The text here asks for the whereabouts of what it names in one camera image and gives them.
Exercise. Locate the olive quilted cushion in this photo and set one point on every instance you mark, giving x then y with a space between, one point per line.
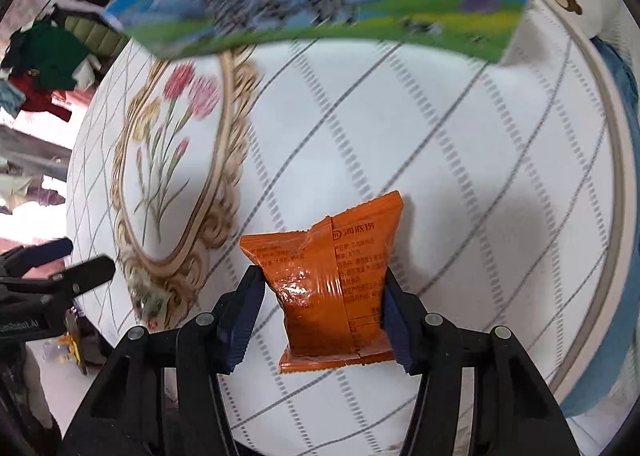
97 36

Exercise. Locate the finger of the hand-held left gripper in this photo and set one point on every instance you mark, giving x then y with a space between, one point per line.
50 250
90 272

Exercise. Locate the small yellow plastic object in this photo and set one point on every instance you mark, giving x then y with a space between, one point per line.
71 343

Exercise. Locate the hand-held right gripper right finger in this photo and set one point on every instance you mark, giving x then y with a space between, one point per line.
397 326

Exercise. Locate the red garment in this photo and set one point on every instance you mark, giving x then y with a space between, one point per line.
40 98

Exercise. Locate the dark green garment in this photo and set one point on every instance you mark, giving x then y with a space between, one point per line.
55 53

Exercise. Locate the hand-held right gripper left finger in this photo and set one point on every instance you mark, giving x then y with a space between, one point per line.
242 326

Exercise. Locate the orange brown snack packet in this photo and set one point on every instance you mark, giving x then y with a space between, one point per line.
320 286

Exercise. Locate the white bear print pillow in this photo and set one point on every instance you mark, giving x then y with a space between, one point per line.
570 6

